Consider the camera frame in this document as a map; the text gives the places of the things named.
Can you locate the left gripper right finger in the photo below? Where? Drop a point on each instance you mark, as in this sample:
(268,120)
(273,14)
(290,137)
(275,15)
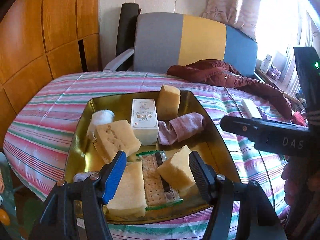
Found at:
(257,218)

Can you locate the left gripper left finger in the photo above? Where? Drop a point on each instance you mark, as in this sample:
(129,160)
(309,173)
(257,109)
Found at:
(58,220)

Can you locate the yellow sponge block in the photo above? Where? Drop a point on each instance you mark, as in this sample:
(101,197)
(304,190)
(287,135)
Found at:
(176,171)
(129,199)
(168,102)

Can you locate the yellow sponge block holed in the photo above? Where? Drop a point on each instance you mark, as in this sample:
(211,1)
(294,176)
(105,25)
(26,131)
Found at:
(116,136)

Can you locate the cracker packet green edge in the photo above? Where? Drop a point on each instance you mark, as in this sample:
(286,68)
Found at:
(159,194)

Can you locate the pink sock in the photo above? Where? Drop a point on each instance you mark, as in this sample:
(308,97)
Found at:
(180,128)

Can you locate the purple snack packet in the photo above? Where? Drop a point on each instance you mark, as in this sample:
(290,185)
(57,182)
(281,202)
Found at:
(262,113)

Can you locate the red blanket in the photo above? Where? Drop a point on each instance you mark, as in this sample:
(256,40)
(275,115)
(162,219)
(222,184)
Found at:
(298,119)

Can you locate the yellow sponge block front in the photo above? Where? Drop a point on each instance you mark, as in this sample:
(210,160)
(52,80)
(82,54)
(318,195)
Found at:
(129,199)

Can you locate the purple tissue box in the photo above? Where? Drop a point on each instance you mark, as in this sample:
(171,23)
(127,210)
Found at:
(273,73)

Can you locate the striped bed sheet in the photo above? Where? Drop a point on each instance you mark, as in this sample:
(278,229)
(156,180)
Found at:
(37,141)

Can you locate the maroon puffer jacket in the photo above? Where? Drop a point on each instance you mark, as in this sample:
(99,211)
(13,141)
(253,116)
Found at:
(221,74)

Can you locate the white rolled sock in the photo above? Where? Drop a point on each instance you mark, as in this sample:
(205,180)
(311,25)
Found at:
(99,118)

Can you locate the gold metal tray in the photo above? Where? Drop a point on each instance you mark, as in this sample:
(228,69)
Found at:
(83,156)

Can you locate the white carton box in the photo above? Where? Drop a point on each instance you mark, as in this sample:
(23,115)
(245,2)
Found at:
(144,121)

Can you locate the grey yellow blue chair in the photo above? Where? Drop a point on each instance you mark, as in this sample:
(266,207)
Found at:
(164,39)

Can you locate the wooden wardrobe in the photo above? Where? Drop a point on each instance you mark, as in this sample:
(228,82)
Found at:
(42,40)

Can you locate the black rolled mat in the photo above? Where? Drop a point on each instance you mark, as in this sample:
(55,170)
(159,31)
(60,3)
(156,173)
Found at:
(127,28)

